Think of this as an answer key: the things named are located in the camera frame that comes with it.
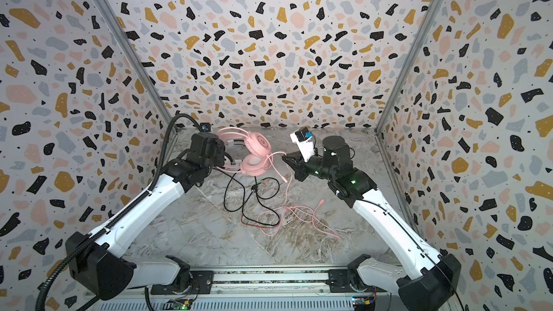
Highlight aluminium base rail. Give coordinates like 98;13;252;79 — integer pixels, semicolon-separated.
91;262;408;310

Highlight left aluminium corner post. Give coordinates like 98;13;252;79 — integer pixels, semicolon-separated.
93;0;172;123

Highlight pink headphones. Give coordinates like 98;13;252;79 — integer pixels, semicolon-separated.
216;127;288;183

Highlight right aluminium corner post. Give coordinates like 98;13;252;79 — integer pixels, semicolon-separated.
373;0;461;135

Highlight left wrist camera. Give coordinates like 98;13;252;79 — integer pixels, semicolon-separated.
200;122;212;132

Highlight black corrugated cable conduit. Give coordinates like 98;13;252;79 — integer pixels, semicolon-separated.
34;113;204;311

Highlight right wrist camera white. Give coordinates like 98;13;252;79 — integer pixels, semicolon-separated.
289;127;316;162

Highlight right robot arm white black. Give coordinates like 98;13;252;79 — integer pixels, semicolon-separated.
282;128;463;310

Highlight circuit board right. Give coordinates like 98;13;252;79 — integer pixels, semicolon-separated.
351;296;376;311

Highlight green circuit board left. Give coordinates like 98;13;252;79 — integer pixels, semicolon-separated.
165;299;194;311

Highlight aluminium corner post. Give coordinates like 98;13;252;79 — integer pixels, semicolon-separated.
373;0;461;135
93;0;172;123

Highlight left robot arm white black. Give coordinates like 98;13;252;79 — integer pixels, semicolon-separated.
66;132;225;300

